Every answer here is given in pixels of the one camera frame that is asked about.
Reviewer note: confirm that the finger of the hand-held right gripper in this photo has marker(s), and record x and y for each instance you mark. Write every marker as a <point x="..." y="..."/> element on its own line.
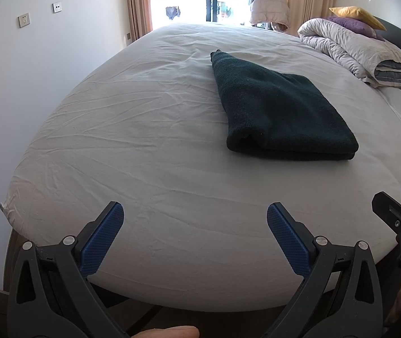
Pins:
<point x="385" y="206"/>

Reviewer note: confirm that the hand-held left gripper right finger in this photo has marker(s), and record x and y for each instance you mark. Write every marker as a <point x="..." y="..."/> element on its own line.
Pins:
<point x="288" y="243"/>

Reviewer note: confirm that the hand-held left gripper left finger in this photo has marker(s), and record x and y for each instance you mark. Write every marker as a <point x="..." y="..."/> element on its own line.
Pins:
<point x="101" y="243"/>

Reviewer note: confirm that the dark green fleece garment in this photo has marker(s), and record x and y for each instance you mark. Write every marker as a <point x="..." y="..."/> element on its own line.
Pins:
<point x="274" y="112"/>

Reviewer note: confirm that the person's left hand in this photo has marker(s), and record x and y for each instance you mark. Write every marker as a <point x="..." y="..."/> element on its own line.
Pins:
<point x="172" y="331"/>

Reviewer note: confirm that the bed with white sheet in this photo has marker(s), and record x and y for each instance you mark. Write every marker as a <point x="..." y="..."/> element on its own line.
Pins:
<point x="151" y="148"/>

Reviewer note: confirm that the grey white quilt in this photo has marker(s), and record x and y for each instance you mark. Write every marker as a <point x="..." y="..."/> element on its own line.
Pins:
<point x="341" y="42"/>

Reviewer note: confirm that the purple pillow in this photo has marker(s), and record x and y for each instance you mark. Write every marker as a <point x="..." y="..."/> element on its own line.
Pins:
<point x="357" y="27"/>

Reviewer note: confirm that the yellow pillow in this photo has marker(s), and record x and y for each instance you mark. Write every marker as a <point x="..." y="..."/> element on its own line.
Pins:
<point x="355" y="14"/>

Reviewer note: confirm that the beige curtain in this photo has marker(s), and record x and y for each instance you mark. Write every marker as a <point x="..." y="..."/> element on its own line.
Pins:
<point x="309" y="0"/>
<point x="138" y="3"/>

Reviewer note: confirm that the beige padded jacket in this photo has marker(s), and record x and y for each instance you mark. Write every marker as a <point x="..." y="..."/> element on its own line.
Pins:
<point x="267" y="7"/>

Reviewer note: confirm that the dark hanging shorts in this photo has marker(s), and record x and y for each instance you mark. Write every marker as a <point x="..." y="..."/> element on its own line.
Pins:
<point x="173" y="13"/>

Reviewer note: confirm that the white wall socket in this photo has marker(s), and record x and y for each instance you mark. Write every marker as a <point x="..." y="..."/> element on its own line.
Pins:
<point x="24" y="20"/>
<point x="57" y="7"/>

